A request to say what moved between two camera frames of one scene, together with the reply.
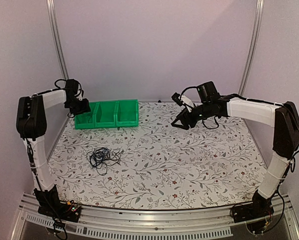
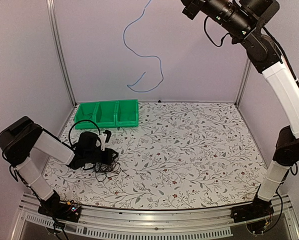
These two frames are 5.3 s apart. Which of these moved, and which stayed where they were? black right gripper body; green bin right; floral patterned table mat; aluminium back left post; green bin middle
Moved: black right gripper body
Stayed: floral patterned table mat; green bin right; aluminium back left post; green bin middle
